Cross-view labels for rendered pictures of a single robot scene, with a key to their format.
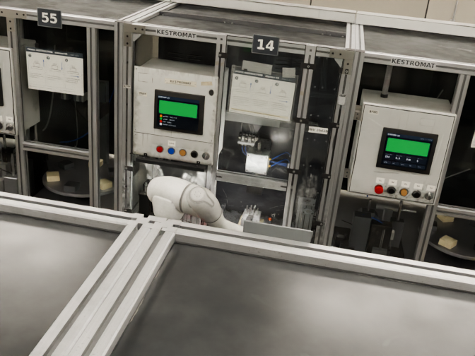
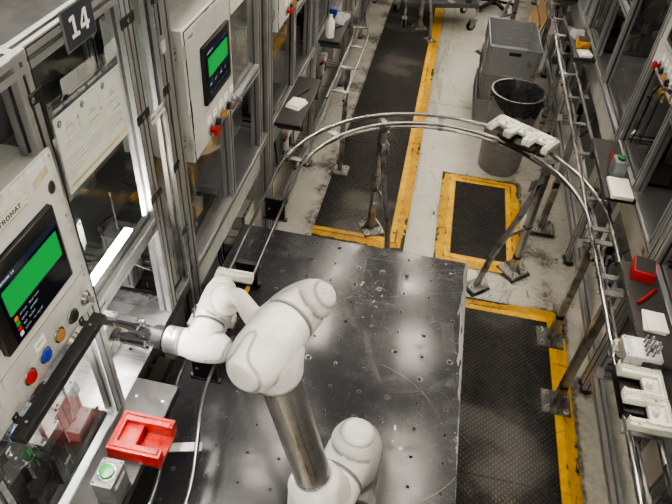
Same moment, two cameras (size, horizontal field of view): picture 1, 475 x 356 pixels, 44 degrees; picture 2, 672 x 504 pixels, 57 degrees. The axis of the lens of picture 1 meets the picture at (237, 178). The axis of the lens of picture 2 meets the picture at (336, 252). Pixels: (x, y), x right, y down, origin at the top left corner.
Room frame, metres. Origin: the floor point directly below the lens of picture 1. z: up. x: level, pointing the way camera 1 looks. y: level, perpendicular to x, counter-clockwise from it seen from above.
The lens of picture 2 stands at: (2.16, 1.18, 2.55)
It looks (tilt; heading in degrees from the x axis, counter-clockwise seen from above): 42 degrees down; 270
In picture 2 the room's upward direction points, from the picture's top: 5 degrees clockwise
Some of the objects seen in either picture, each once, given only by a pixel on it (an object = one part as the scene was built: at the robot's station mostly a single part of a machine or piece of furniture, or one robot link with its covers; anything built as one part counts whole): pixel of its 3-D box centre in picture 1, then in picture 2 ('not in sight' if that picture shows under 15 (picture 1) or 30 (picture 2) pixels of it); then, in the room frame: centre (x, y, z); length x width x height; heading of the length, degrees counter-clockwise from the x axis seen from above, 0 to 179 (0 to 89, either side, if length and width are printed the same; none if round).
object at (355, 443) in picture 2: not in sight; (354, 451); (2.04, 0.19, 0.85); 0.18 x 0.16 x 0.22; 63
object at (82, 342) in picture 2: (170, 162); (60, 369); (2.76, 0.34, 1.37); 0.36 x 0.04 x 0.04; 82
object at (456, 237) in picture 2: not in sight; (478, 219); (1.19, -2.08, 0.01); 1.00 x 0.55 x 0.01; 82
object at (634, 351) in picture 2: not in sight; (642, 348); (1.05, -0.25, 0.92); 0.13 x 0.10 x 0.09; 172
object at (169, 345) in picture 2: not in sight; (173, 339); (2.63, -0.05, 1.01); 0.09 x 0.06 x 0.09; 81
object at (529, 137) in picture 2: not in sight; (521, 138); (1.19, -1.76, 0.84); 0.37 x 0.14 x 0.10; 140
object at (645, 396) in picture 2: not in sight; (638, 389); (1.06, -0.14, 0.84); 0.37 x 0.14 x 0.10; 82
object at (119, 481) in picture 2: not in sight; (107, 482); (2.70, 0.41, 0.97); 0.08 x 0.08 x 0.12; 82
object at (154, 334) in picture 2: not in sight; (151, 335); (2.71, -0.07, 1.01); 0.09 x 0.07 x 0.08; 171
